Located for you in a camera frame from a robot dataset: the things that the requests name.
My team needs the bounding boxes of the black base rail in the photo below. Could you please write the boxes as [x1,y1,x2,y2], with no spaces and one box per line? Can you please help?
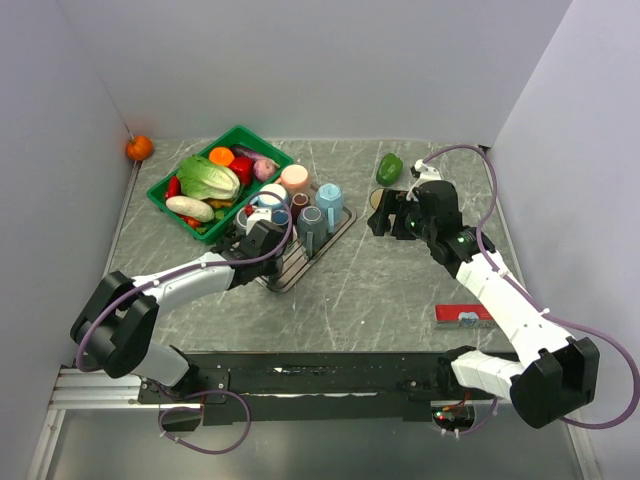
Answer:
[137,349,516,429]

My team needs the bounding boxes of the dark blue mug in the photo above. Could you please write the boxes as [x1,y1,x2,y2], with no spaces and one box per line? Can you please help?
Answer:
[271,209,291,231]

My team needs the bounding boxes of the green bell pepper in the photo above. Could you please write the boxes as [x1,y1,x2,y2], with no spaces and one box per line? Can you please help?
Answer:
[376,153,404,187]

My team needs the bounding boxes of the toy pink onion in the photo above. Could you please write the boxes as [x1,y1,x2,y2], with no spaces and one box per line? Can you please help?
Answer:
[253,159,279,182]

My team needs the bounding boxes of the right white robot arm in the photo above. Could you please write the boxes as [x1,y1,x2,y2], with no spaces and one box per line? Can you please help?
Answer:
[367,180,600,428]

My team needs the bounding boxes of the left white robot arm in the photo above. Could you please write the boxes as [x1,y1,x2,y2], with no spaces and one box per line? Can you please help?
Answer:
[70,220,290,402]

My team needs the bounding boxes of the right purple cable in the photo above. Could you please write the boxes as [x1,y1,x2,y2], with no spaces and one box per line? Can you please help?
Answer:
[422,144,640,439]

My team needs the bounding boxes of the toy white radish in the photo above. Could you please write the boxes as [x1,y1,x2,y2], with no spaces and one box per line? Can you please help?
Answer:
[165,195,215,223]

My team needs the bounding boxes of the maroon mug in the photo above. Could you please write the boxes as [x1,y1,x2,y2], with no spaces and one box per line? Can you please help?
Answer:
[290,192,310,223]

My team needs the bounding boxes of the toy red chili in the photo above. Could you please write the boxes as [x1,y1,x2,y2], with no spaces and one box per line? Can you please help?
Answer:
[164,176,181,199]

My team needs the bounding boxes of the light blue white-bottom mug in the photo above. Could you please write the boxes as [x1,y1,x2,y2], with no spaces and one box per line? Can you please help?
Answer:
[250,183,289,210]

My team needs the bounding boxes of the pink mug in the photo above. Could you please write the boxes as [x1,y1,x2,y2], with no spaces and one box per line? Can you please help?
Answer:
[277,164,311,197]

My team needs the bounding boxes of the toy red pepper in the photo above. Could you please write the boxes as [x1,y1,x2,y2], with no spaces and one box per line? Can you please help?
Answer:
[228,156,254,186]

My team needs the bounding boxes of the toy cabbage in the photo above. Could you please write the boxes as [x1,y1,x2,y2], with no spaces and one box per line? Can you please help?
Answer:
[176,155,240,200]

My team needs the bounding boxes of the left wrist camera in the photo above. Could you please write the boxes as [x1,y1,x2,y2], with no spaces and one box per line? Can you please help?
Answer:
[244,205,272,235]

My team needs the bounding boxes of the toy orange carrot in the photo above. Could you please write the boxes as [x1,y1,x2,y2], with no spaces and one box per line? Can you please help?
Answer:
[208,147,235,166]

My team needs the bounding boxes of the cream mug black handle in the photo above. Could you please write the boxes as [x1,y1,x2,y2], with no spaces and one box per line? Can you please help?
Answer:
[369,188,386,211]

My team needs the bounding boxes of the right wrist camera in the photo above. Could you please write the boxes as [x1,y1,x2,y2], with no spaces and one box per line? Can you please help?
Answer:
[409,160,442,192]

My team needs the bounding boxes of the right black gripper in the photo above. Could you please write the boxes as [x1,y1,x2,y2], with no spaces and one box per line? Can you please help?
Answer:
[367,188,436,243]

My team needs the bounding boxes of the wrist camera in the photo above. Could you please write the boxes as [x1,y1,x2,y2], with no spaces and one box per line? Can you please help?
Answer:
[409,160,442,192]
[244,205,272,235]

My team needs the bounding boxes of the small orange pumpkin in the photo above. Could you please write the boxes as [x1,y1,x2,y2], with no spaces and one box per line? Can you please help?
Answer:
[125,135,154,162]

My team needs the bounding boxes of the grey blue faceted mug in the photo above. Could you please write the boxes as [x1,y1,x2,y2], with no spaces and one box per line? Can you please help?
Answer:
[296,206,329,259]

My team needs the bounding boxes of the toy purple eggplant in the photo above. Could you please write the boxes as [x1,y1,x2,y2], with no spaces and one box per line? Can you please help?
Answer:
[229,144,280,168]

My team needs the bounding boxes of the red box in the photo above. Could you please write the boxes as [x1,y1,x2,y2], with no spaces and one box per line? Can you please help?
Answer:
[435,304,497,330]

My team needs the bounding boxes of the light blue faceted mug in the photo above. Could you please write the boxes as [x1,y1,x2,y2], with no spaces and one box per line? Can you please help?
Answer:
[315,183,344,234]

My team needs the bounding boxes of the steel tray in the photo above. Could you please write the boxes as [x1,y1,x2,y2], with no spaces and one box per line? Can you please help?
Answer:
[249,183,358,295]

